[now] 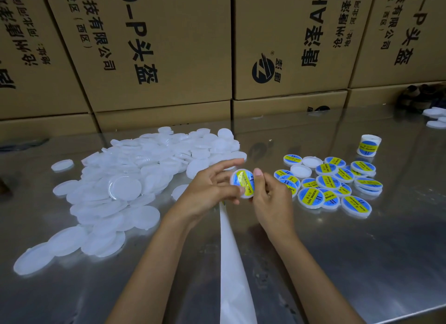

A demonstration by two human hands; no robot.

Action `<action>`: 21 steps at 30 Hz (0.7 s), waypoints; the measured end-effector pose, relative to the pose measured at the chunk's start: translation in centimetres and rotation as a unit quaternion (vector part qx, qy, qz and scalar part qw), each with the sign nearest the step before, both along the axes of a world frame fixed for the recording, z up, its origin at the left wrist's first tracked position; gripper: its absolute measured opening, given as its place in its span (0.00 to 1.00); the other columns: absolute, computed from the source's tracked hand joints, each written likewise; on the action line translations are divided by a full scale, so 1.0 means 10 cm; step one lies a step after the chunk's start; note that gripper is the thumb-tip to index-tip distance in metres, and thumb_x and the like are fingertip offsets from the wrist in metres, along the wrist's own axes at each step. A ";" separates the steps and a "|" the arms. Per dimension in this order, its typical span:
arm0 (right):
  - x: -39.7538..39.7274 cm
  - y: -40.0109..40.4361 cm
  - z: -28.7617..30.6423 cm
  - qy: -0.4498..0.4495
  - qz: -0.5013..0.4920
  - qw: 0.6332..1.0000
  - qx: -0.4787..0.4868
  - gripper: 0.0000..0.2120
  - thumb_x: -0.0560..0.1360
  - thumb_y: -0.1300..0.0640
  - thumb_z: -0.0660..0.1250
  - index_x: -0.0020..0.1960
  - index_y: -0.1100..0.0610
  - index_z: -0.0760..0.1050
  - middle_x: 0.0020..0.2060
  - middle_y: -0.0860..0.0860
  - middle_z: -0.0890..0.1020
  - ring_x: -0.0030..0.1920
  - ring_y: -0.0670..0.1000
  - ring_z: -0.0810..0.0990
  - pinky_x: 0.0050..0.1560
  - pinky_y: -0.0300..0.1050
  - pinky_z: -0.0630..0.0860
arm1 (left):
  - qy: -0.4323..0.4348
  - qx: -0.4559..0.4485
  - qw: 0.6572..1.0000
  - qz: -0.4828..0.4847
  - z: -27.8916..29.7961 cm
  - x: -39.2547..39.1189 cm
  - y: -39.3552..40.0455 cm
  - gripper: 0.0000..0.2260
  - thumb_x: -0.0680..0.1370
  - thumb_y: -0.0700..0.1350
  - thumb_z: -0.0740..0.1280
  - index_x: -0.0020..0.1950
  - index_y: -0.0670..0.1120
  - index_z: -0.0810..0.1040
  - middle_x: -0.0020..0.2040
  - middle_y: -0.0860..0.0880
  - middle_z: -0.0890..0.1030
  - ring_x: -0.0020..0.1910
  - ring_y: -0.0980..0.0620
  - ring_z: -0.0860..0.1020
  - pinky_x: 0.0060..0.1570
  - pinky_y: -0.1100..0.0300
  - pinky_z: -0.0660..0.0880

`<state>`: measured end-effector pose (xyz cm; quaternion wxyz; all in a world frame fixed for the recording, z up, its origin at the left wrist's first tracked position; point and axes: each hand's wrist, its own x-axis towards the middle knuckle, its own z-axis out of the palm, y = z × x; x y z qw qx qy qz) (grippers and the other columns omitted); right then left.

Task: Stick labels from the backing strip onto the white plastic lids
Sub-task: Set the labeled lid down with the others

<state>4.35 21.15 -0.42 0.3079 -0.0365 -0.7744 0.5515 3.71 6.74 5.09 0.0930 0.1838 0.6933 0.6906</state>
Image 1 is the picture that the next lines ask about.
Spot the person's left hand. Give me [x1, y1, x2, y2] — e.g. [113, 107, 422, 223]
[168, 158, 246, 230]

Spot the person's right hand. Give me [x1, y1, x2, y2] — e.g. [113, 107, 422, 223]
[251, 168, 296, 243]

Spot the pile of white plastic lids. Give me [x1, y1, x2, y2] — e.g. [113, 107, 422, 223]
[13, 126, 248, 276]

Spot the blue-yellow labelled round lid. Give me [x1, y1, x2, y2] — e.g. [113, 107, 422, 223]
[230, 168, 256, 199]

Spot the person's right forearm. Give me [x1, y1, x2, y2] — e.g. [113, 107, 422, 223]
[263, 230, 366, 324]

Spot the person's left forearm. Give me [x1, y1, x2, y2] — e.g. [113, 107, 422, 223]
[105, 213, 196, 324]

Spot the group of blue-yellow labelled lids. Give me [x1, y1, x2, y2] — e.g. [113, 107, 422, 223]
[273, 154, 384, 219]

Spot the stack of brown cardboard boxes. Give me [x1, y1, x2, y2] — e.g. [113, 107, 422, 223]
[0, 0, 446, 141]

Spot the white label backing paper strip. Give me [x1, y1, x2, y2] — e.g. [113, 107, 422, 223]
[219, 200, 258, 324]

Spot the dark brown bundle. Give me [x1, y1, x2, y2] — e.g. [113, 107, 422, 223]
[395, 84, 446, 113]

